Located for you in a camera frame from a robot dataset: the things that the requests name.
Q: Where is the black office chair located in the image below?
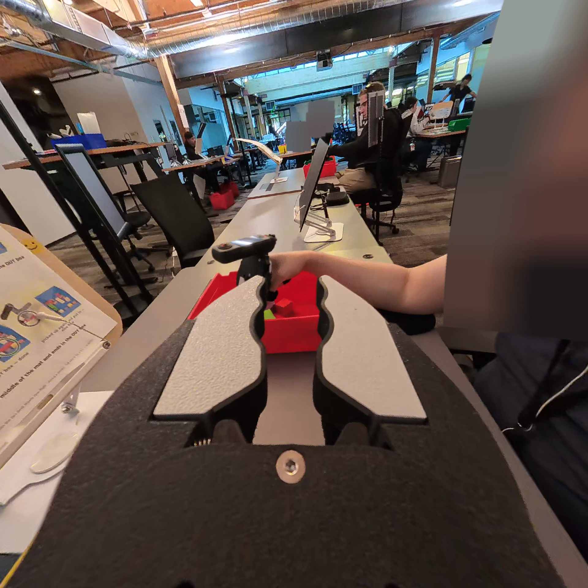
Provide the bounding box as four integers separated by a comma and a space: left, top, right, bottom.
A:
351, 108, 410, 243
131, 174, 216, 270

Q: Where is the white paper holder bar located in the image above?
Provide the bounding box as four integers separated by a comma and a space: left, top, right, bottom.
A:
0, 339, 112, 467

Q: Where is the black metal frame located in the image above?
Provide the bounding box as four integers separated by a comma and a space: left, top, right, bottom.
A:
55, 143, 158, 288

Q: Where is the printed instruction sheet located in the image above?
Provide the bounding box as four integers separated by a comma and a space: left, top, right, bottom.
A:
0, 227, 119, 455

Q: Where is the silver ventilation duct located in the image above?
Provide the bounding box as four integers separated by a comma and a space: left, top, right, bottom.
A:
28, 0, 295, 61

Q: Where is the wooden top desk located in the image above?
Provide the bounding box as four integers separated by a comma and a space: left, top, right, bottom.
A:
2, 142, 167, 172

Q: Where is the person's right hand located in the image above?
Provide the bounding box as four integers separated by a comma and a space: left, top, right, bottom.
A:
269, 251, 319, 295

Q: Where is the grey trash can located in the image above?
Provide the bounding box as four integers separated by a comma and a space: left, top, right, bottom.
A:
438, 155, 463, 189

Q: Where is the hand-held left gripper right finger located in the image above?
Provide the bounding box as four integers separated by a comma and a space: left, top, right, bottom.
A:
314, 276, 428, 441

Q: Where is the black mesh pad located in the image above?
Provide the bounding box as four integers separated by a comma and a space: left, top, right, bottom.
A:
377, 308, 437, 336

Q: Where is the red plastic bin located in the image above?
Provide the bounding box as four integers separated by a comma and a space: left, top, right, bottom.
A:
187, 271, 323, 354

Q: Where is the person's right forearm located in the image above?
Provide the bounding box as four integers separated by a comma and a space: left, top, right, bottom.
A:
303, 250, 447, 316

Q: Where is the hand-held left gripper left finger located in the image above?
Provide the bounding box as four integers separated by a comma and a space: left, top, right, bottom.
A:
153, 276, 268, 435

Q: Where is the thin white cable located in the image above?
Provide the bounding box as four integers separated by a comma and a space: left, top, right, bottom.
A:
501, 363, 588, 435

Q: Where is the blue storage bin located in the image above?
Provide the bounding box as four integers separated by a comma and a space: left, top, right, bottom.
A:
51, 133, 107, 150

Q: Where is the tilted white board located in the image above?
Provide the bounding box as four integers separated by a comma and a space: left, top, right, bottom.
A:
233, 137, 288, 185

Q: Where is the clear stand bracket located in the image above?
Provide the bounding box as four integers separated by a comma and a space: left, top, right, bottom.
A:
30, 397, 82, 475

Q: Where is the dark display board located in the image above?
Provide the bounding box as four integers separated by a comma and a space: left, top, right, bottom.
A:
299, 138, 331, 233

